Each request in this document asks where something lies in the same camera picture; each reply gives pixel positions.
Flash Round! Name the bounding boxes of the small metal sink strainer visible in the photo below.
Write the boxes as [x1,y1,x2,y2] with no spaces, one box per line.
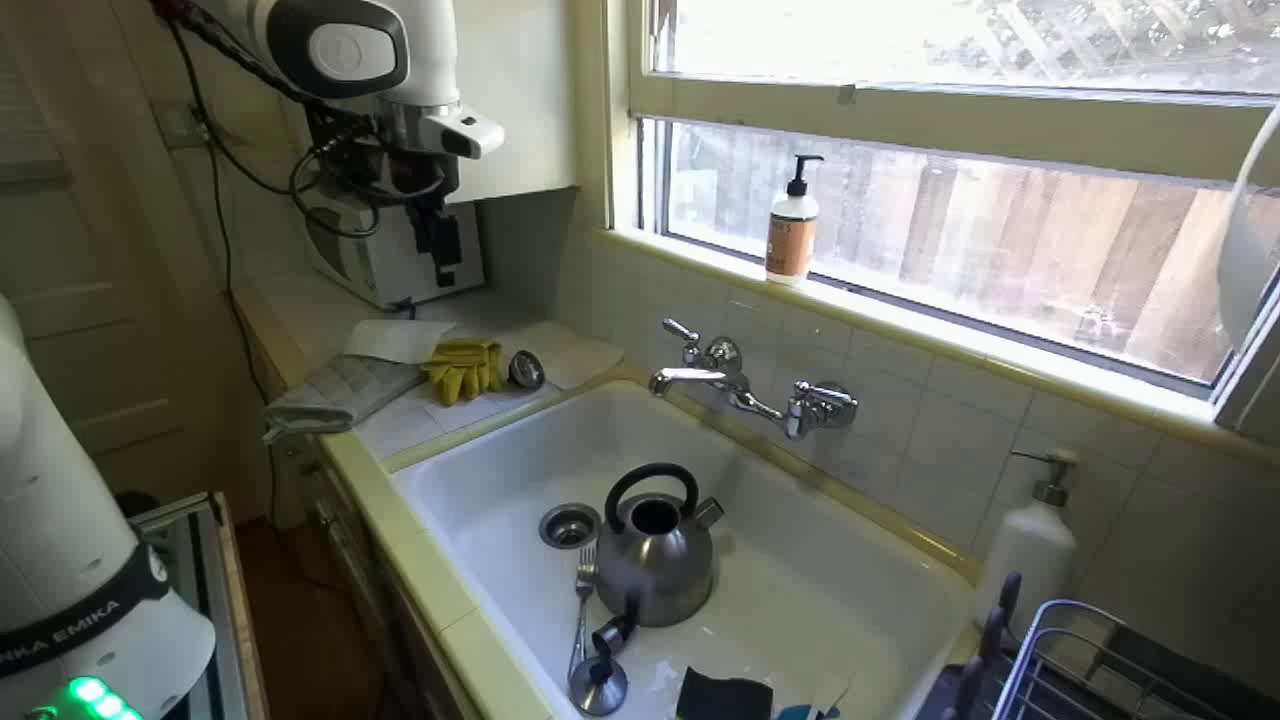
[505,347,546,397]

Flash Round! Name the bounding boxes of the thin black wall cord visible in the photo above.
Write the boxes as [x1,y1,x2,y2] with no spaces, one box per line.
[162,24,274,404]

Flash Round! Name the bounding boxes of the blue plastic object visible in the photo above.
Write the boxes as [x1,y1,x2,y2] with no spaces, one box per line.
[773,692,846,720]

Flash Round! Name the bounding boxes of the metal goblet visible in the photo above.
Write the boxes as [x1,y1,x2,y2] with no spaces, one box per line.
[562,598,647,720]

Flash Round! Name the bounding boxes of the metal sink drain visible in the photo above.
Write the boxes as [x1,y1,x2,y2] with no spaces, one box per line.
[535,499,607,553]

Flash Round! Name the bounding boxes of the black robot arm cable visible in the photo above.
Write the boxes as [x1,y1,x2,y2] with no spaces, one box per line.
[153,0,392,249]

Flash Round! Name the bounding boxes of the cream base cabinet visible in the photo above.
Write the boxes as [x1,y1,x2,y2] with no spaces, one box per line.
[273,435,456,720]

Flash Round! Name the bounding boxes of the dark dish brush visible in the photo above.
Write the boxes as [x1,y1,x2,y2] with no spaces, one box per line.
[977,572,1027,673]

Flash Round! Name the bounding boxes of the cream window frame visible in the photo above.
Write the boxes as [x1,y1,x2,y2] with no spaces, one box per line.
[573,0,1280,432]

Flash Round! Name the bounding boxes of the grey folded towel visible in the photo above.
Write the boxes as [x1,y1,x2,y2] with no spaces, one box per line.
[260,347,426,448]

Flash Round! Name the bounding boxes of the stainless steel teapot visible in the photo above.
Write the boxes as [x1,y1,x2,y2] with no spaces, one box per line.
[592,460,731,631]

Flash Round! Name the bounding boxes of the yellow rubber glove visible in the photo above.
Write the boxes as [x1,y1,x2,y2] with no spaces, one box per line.
[421,337,511,412]

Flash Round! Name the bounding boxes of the white panelled door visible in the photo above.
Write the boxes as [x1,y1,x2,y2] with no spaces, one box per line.
[0,0,273,513]

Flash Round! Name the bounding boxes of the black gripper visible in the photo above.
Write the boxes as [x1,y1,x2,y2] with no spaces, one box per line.
[397,149,469,293]

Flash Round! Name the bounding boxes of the brown pump soap bottle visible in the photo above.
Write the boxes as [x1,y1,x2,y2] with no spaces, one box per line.
[760,151,828,287]

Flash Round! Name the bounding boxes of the metal utensil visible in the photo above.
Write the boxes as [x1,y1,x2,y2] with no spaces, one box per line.
[566,558,601,673]

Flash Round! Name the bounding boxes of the white porcelain sink basin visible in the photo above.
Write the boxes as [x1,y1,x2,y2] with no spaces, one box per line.
[389,377,982,720]

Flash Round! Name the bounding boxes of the white pump dispenser bottle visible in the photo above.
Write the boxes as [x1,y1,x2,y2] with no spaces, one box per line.
[977,448,1078,645]

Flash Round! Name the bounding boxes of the white countertop appliance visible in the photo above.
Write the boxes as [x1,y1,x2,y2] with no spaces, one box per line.
[299,198,487,311]

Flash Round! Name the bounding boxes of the chrome wall faucet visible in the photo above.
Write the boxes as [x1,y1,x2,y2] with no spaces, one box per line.
[647,311,862,445]

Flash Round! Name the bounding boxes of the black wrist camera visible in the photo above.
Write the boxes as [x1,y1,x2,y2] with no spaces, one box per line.
[313,126,402,204]

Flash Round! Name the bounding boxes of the wire dish rack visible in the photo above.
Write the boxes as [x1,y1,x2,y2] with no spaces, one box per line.
[982,598,1280,720]

